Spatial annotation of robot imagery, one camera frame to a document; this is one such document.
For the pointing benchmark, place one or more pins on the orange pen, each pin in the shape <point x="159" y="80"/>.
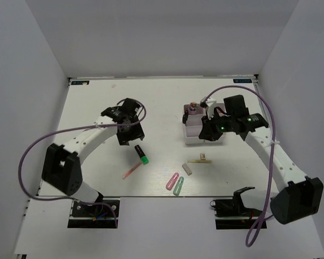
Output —
<point x="131" y="170"/>

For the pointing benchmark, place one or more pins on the right white divided container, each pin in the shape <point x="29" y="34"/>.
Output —
<point x="213" y="129"/>

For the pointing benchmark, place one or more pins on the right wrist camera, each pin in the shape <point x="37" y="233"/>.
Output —
<point x="209" y="104"/>

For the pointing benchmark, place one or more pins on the left blue table label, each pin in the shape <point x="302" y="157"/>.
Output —
<point x="80" y="82"/>

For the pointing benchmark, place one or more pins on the yellow highlighter pen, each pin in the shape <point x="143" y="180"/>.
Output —
<point x="199" y="161"/>

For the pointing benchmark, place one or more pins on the pink correction tape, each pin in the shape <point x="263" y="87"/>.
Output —
<point x="172" y="181"/>

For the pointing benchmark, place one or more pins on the green correction tape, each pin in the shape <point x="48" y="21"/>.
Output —
<point x="178" y="186"/>

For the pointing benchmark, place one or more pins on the green capped black marker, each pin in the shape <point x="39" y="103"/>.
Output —
<point x="141" y="155"/>

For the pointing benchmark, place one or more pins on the small wooden sharpener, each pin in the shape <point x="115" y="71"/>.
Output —
<point x="202" y="156"/>

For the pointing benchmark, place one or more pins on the pink tube of pencils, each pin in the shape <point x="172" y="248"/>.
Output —
<point x="192" y="108"/>

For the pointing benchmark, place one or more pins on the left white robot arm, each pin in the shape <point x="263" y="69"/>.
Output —
<point x="63" y="163"/>

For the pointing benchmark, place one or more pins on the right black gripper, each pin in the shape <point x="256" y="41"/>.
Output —
<point x="208" y="132"/>

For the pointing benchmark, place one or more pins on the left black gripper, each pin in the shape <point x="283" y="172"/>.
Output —
<point x="138" y="133"/>

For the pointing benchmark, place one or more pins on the white divided container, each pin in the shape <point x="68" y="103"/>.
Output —
<point x="193" y="127"/>
<point x="213" y="129"/>

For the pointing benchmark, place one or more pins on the left white divided container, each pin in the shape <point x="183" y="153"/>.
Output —
<point x="193" y="127"/>

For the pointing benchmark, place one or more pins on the black handled scissors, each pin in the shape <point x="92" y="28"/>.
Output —
<point x="185" y="117"/>

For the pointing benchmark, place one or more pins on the right blue table label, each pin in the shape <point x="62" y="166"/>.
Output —
<point x="242" y="81"/>

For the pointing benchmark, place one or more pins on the blue table label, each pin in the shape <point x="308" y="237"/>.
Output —
<point x="242" y="81"/>
<point x="80" y="82"/>

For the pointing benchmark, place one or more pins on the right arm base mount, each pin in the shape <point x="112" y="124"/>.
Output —
<point x="230" y="215"/>

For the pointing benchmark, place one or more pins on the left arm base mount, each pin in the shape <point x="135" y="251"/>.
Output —
<point x="96" y="217"/>

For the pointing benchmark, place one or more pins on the grey eraser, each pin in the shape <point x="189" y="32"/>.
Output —
<point x="187" y="169"/>

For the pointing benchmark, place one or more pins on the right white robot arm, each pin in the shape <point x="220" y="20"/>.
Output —
<point x="298" y="195"/>

